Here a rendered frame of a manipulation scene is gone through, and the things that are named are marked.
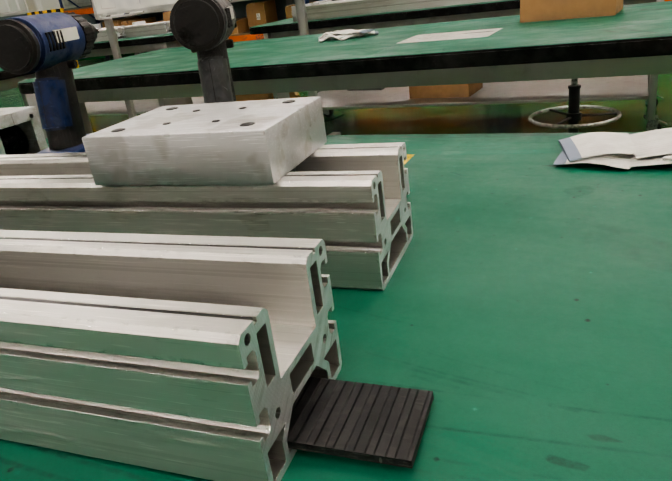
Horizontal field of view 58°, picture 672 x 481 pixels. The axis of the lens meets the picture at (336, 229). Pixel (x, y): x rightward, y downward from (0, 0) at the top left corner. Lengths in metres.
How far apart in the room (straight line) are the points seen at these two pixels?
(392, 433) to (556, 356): 0.12
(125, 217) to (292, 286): 0.24
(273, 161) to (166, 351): 0.19
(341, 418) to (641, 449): 0.14
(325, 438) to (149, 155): 0.26
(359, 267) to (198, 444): 0.19
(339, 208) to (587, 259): 0.19
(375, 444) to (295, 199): 0.20
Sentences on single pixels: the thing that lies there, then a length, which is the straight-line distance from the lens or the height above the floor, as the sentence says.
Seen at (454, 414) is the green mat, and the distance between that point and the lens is 0.33.
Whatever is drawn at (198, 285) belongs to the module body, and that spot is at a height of 0.85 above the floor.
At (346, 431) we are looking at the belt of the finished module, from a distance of 0.31.
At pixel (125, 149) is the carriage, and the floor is 0.89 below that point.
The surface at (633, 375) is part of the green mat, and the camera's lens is 0.36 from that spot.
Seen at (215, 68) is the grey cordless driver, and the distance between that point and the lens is 0.71.
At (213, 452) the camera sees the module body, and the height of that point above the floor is 0.80.
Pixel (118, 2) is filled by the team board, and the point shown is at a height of 1.03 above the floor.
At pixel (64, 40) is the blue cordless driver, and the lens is 0.79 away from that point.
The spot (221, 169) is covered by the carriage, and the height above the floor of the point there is 0.88.
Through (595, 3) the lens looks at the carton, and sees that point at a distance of 2.22.
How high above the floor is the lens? 0.99
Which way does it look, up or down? 22 degrees down
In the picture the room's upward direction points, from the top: 8 degrees counter-clockwise
